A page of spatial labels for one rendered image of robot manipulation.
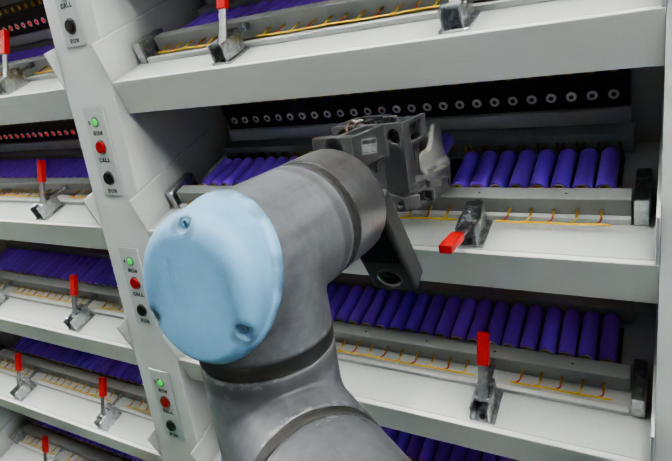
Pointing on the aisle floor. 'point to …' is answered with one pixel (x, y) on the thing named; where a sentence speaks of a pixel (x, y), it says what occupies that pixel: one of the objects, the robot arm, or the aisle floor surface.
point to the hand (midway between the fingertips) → (429, 166)
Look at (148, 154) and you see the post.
